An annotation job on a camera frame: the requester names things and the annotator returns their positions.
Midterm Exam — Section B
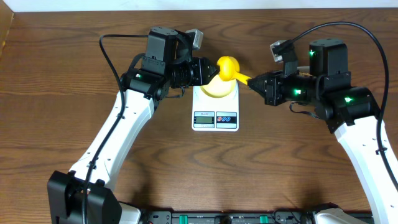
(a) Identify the white digital kitchen scale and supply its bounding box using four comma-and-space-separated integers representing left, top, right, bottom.
192, 80, 239, 132

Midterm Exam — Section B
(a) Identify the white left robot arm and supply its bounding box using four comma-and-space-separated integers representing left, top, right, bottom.
47, 27, 220, 223

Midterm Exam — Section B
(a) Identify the yellow plastic bowl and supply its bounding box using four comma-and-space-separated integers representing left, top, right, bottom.
200, 75, 236, 98

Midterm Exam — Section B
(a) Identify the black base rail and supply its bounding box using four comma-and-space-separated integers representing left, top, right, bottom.
118, 202, 374, 224

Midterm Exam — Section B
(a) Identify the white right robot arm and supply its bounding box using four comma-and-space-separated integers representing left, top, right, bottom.
248, 39, 397, 223

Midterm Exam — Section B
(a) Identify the yellow plastic measuring scoop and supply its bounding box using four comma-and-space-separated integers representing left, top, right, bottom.
217, 56, 250, 85

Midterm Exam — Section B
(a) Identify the brown cardboard sheet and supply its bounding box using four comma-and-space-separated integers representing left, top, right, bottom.
0, 0, 14, 55

